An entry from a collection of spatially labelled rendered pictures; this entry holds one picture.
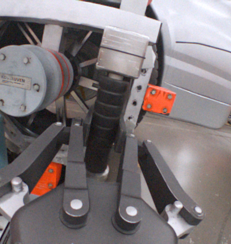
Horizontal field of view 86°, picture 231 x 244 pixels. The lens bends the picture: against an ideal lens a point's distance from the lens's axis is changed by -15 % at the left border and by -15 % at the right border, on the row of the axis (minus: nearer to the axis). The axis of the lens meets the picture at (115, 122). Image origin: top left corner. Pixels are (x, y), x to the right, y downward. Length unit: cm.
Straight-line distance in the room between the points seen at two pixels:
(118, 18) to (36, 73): 15
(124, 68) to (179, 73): 56
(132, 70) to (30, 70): 17
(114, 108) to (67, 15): 13
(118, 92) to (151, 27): 9
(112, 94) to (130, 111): 25
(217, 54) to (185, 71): 19
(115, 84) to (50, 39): 29
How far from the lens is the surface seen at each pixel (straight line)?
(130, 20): 20
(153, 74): 49
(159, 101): 42
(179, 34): 72
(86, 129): 16
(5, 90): 30
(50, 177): 55
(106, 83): 16
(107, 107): 17
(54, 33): 42
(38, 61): 26
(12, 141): 54
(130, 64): 16
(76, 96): 51
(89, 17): 20
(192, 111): 78
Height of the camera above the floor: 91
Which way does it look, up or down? 20 degrees down
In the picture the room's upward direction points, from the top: 15 degrees clockwise
